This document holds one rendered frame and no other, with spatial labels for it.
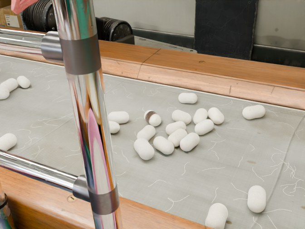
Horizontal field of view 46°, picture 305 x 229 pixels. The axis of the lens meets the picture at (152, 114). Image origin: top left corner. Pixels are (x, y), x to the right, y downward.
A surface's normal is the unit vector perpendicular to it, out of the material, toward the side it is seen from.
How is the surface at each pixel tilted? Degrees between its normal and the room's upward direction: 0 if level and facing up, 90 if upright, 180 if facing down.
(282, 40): 89
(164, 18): 89
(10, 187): 3
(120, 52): 0
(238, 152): 0
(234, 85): 45
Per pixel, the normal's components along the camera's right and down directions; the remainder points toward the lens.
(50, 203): -0.05, -0.85
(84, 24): 0.58, 0.40
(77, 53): 0.00, 0.52
